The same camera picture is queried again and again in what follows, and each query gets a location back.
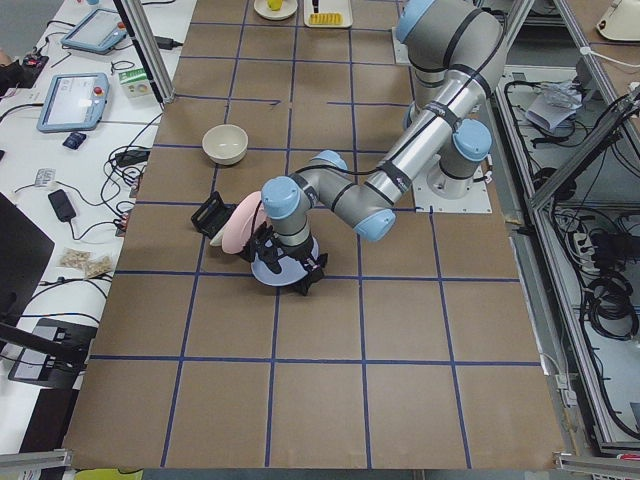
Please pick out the black monitor stand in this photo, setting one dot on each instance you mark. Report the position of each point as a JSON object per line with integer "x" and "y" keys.
{"x": 51, "y": 352}

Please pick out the white ceramic bowl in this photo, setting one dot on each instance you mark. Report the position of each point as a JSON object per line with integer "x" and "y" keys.
{"x": 225, "y": 144}

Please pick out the near blue teach pendant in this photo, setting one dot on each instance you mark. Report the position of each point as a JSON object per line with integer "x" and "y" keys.
{"x": 74, "y": 102}

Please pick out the aluminium frame post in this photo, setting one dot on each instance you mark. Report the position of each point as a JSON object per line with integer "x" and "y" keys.
{"x": 139, "y": 30}

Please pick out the white rectangular tray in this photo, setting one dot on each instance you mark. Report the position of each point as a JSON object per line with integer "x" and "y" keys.
{"x": 340, "y": 6}

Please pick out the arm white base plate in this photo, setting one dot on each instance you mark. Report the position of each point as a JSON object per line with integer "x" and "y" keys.
{"x": 400, "y": 54}
{"x": 440, "y": 194}

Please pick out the sliced yellow bread loaf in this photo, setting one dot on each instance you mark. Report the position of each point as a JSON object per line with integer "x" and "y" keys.
{"x": 325, "y": 19}

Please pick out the cream white plate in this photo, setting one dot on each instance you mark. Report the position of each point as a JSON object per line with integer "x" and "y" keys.
{"x": 216, "y": 241}

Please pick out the green white small box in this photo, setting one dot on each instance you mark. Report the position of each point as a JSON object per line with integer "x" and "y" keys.
{"x": 134, "y": 83}

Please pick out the far blue teach pendant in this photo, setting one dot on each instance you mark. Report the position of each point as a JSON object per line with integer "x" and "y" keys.
{"x": 99, "y": 32}

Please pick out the black dish rack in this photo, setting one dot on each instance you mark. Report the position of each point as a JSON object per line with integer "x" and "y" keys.
{"x": 212, "y": 217}

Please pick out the yellow lemon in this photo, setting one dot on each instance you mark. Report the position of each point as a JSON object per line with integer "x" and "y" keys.
{"x": 274, "y": 5}

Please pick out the pink plate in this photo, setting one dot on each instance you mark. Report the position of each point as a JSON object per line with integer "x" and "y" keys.
{"x": 248, "y": 215}

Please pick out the black power adapter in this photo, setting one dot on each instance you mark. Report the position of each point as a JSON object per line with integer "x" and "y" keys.
{"x": 61, "y": 205}

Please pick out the blue teach pendant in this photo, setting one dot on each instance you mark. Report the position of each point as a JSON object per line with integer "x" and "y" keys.
{"x": 74, "y": 102}
{"x": 99, "y": 32}

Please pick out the blue plate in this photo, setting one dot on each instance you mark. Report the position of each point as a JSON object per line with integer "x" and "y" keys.
{"x": 291, "y": 270}

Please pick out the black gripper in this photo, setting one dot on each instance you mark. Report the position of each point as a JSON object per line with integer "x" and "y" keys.
{"x": 299, "y": 256}

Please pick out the round cream plate with lemon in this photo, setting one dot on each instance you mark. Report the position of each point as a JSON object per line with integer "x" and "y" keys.
{"x": 289, "y": 8}

